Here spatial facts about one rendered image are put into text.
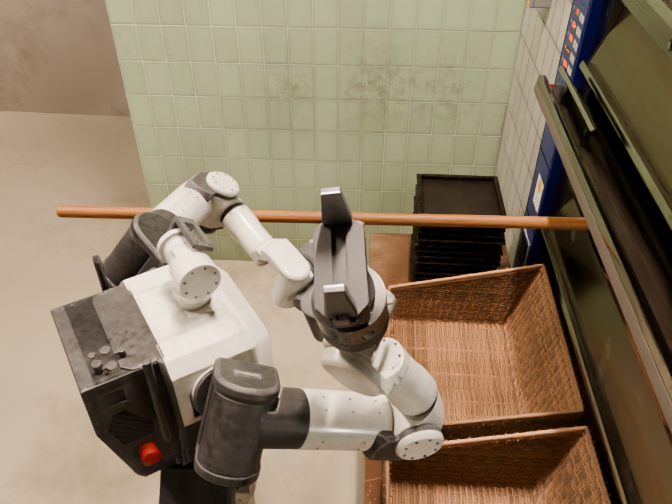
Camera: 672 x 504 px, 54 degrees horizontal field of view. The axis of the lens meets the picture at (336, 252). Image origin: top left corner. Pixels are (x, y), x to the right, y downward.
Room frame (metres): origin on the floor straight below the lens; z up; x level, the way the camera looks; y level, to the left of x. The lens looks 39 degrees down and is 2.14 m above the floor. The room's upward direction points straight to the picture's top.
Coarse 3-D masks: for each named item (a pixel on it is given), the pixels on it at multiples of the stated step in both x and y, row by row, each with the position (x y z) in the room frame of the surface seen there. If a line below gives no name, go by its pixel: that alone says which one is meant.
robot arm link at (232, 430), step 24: (216, 408) 0.56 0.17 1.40; (240, 408) 0.55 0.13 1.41; (264, 408) 0.56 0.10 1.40; (288, 408) 0.58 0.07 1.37; (216, 432) 0.54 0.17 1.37; (240, 432) 0.54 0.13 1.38; (264, 432) 0.55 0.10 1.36; (288, 432) 0.55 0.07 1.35; (216, 456) 0.52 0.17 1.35; (240, 456) 0.52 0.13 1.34
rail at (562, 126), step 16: (544, 80) 1.54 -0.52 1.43; (544, 96) 1.47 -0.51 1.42; (560, 112) 1.37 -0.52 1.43; (560, 128) 1.30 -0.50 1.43; (576, 144) 1.22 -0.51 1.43; (576, 160) 1.16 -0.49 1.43; (592, 192) 1.04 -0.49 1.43; (592, 208) 1.00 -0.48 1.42; (608, 224) 0.94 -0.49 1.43; (608, 240) 0.90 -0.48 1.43; (624, 256) 0.85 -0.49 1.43; (624, 272) 0.81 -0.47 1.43; (624, 288) 0.79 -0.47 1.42; (640, 288) 0.77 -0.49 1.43; (640, 304) 0.73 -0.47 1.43; (640, 320) 0.71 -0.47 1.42; (656, 320) 0.70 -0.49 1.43; (656, 336) 0.66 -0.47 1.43; (656, 352) 0.64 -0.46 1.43
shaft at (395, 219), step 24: (72, 216) 1.30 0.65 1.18; (96, 216) 1.30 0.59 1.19; (120, 216) 1.30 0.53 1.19; (264, 216) 1.28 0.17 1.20; (288, 216) 1.28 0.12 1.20; (312, 216) 1.28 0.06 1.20; (360, 216) 1.27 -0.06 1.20; (384, 216) 1.27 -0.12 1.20; (408, 216) 1.27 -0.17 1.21; (432, 216) 1.27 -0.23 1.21; (456, 216) 1.27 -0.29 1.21; (480, 216) 1.27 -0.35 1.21; (504, 216) 1.27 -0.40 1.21; (528, 216) 1.27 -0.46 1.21
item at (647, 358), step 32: (576, 128) 1.34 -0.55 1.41; (608, 128) 1.36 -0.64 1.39; (608, 160) 1.21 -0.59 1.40; (576, 192) 1.09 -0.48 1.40; (608, 192) 1.08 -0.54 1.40; (640, 192) 1.10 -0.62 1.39; (640, 224) 0.98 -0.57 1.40; (608, 256) 0.87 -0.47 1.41; (640, 256) 0.88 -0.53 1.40; (640, 352) 0.67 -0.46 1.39
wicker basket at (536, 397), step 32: (416, 288) 1.53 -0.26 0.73; (448, 288) 1.52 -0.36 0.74; (480, 288) 1.51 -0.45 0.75; (512, 288) 1.51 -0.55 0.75; (544, 288) 1.42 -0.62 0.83; (416, 320) 1.53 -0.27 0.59; (448, 320) 1.52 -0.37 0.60; (480, 320) 1.51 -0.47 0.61; (512, 320) 1.48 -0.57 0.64; (544, 320) 1.33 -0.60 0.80; (416, 352) 1.39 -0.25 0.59; (448, 352) 1.39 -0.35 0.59; (480, 352) 1.39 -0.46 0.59; (512, 352) 1.37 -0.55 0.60; (544, 352) 1.24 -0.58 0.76; (480, 384) 1.26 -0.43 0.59; (512, 384) 1.26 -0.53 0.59; (544, 384) 1.15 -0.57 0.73; (576, 384) 1.05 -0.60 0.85; (448, 416) 1.15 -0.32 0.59; (480, 416) 1.15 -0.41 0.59; (512, 416) 0.98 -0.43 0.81; (544, 416) 0.97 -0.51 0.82; (576, 416) 0.96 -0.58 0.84
